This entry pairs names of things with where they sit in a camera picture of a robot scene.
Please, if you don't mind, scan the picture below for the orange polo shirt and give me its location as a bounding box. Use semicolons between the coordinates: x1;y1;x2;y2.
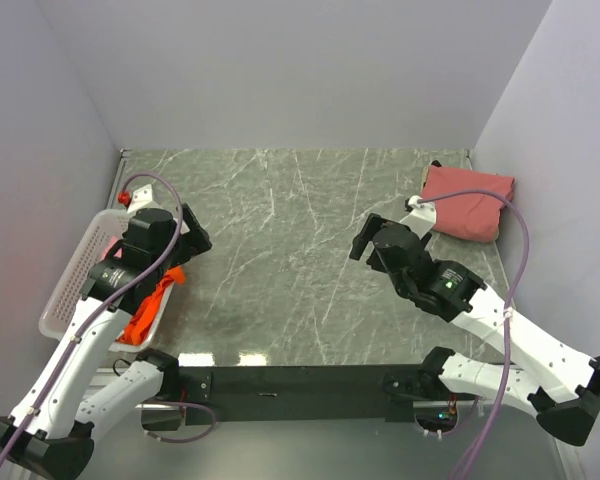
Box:
116;266;186;347

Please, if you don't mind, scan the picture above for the crumpled pink shirt in basket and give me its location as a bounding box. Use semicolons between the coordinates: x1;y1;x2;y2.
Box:
101;237;122;260

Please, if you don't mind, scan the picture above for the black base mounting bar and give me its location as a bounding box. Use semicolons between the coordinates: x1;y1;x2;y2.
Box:
180;365;428;423

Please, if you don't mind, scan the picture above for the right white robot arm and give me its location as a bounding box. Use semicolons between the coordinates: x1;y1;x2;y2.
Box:
349;214;600;446

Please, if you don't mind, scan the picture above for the folded pink t shirt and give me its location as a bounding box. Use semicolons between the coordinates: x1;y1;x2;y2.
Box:
420;164;515;243

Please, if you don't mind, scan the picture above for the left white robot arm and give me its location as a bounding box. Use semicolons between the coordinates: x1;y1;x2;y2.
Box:
0;205;212;479

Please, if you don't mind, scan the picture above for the white plastic laundry basket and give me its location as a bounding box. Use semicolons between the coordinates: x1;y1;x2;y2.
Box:
38;208;174;355

